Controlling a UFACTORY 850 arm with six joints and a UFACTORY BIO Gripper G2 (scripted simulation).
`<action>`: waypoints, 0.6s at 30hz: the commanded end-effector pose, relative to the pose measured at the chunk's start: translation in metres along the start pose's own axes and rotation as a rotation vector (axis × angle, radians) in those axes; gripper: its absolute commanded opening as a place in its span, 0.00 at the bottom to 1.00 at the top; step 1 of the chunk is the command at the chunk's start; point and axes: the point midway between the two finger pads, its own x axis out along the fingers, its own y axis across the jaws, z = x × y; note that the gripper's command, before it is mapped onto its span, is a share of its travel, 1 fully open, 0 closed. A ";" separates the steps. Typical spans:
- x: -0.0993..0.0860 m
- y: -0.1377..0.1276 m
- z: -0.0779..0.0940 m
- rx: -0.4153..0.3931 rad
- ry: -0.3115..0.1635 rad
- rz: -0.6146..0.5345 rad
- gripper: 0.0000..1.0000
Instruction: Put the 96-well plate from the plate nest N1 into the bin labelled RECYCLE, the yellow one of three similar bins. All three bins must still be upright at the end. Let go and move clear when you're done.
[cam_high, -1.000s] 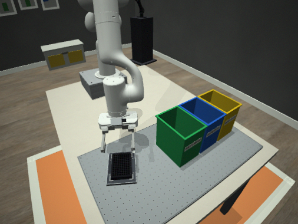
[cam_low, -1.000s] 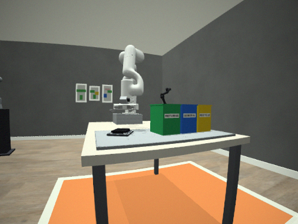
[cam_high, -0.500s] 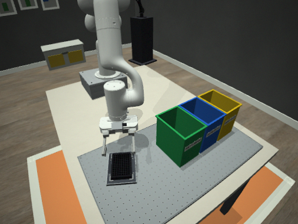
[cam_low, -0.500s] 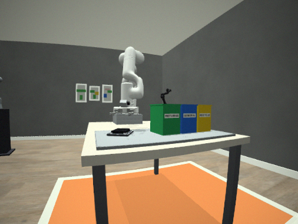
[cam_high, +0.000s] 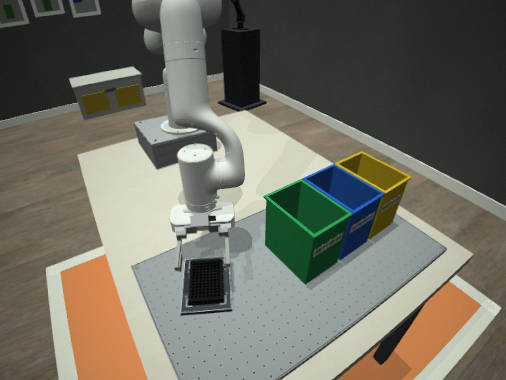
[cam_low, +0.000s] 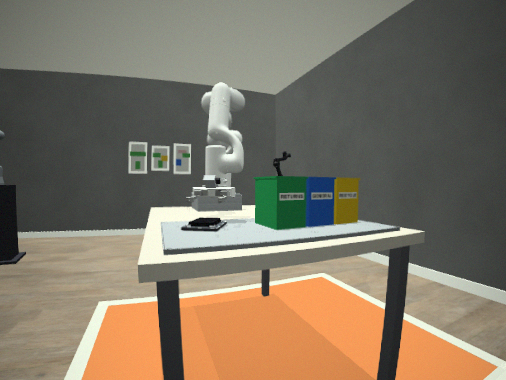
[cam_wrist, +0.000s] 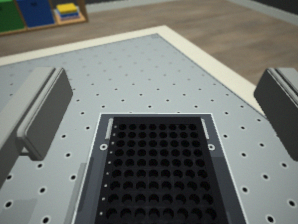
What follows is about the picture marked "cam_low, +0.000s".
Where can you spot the blue bin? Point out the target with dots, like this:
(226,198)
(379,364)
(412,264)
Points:
(320,201)

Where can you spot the green open-top bin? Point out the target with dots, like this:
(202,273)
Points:
(280,202)

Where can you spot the yellow bin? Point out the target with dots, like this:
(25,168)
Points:
(346,200)

